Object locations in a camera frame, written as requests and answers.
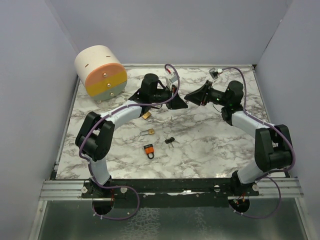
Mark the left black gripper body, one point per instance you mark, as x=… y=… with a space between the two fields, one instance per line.
x=161 y=96

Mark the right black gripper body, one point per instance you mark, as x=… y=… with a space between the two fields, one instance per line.
x=217 y=97

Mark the large brass padlock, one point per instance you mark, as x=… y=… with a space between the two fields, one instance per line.
x=148 y=117

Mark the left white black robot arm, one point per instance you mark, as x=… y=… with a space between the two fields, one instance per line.
x=96 y=133

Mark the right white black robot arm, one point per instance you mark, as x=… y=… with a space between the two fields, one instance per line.
x=272 y=149

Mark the black head key bunch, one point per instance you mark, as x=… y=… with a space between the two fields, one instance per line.
x=170 y=141

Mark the small brass padlock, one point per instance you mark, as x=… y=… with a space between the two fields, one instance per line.
x=150 y=131

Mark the orange black padlock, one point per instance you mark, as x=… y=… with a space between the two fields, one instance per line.
x=149 y=151

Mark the round pastel drawer box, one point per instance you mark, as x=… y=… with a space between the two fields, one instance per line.
x=101 y=73

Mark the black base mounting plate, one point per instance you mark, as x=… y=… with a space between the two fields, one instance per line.
x=167 y=192

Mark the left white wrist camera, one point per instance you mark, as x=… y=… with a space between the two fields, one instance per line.
x=170 y=79

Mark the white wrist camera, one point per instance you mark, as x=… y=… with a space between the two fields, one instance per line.
x=215 y=72
x=170 y=79

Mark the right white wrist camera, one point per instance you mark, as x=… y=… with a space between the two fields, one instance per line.
x=215 y=72

